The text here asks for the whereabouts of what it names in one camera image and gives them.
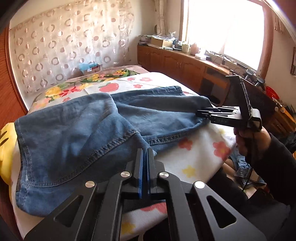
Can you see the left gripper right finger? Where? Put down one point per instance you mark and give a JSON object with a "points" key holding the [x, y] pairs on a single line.
{"points": [[151, 173]]}

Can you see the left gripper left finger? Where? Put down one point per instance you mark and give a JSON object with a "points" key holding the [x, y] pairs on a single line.
{"points": [[138, 171]]}

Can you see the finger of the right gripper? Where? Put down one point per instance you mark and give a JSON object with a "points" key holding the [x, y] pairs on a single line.
{"points": [[222, 108], [206, 113]]}

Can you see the blue denim jeans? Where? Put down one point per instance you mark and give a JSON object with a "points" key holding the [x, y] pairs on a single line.
{"points": [[244, 173], [93, 137]]}

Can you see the dark sleeved right forearm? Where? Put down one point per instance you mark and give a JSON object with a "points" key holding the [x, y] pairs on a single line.
{"points": [[276, 166]]}

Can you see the person's right hand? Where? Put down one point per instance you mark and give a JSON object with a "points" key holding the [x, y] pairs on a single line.
{"points": [[248, 141]]}

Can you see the wooden side cabinet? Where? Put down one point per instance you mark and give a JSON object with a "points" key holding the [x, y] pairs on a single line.
{"points": [[207, 79]]}

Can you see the white strawberry print blanket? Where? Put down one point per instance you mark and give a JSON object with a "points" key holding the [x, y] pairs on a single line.
{"points": [[197, 156]]}

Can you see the pink bottle on cabinet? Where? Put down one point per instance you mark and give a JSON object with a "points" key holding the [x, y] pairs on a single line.
{"points": [[194, 49]]}

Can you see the white cup on cabinet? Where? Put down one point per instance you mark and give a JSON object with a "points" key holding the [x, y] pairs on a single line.
{"points": [[185, 47]]}

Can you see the cardboard box on cabinet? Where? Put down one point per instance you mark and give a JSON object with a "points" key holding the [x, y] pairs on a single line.
{"points": [[160, 42]]}

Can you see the floral bed cover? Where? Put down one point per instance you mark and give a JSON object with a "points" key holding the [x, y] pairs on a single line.
{"points": [[62, 92]]}

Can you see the tied beige window curtain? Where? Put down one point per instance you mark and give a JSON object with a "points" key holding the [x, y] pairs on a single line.
{"points": [[161, 7]]}

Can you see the tissue box with blue pack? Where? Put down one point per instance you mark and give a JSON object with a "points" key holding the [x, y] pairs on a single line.
{"points": [[90, 68]]}

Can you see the yellow pikachu plush toy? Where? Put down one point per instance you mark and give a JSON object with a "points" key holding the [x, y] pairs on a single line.
{"points": [[8, 142]]}

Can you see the circle pattern sheer curtain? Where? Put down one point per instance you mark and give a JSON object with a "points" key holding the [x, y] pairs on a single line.
{"points": [[50, 47]]}

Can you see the window with wooden frame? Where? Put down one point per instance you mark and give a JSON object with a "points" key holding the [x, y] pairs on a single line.
{"points": [[240, 30]]}

